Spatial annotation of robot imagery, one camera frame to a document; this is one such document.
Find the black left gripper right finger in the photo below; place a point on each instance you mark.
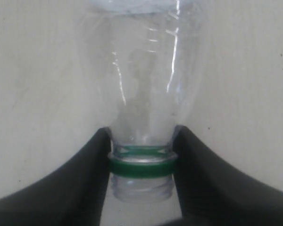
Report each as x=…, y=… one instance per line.
x=212, y=192

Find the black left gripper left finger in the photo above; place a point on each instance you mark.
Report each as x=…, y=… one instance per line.
x=72, y=195

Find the clear plastic bottle green label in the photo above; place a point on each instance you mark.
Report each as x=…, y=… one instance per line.
x=143, y=59

